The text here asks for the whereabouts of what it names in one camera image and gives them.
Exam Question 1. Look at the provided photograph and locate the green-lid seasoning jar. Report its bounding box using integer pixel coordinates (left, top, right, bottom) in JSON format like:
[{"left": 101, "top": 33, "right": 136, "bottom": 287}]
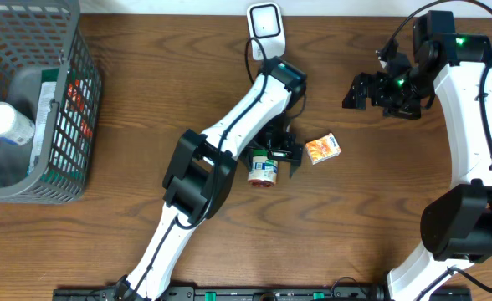
[{"left": 248, "top": 150, "right": 278, "bottom": 188}]

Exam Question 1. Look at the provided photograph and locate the orange Kleenex tissue pack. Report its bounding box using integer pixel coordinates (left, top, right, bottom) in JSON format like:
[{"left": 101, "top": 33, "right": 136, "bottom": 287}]
[{"left": 305, "top": 133, "right": 341, "bottom": 165}]

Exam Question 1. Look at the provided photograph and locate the green 3M gloves package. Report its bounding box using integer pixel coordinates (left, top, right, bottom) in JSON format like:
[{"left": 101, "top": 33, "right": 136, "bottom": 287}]
[{"left": 27, "top": 69, "right": 93, "bottom": 176}]

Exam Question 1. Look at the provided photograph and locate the white cylindrical container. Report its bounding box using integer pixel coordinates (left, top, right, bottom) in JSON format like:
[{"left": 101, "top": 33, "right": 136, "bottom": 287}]
[{"left": 0, "top": 102, "right": 35, "bottom": 145}]

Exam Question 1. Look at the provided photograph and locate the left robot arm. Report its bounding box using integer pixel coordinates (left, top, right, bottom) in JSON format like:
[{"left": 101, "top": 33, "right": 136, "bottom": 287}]
[{"left": 113, "top": 57, "right": 307, "bottom": 300}]

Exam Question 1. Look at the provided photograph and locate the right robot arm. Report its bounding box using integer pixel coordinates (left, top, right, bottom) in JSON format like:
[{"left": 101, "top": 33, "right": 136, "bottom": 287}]
[{"left": 342, "top": 4, "right": 492, "bottom": 300}]

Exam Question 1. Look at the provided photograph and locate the white barcode scanner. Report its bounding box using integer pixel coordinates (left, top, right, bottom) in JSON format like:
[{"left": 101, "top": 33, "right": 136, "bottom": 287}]
[{"left": 246, "top": 2, "right": 286, "bottom": 61}]

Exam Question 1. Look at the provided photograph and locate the grey plastic mesh basket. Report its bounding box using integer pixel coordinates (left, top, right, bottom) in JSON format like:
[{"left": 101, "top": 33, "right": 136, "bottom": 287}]
[{"left": 0, "top": 1, "right": 102, "bottom": 204}]

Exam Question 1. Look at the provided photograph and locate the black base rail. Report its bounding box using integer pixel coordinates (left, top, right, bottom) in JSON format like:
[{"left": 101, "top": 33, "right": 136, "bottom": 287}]
[{"left": 52, "top": 285, "right": 473, "bottom": 301}]

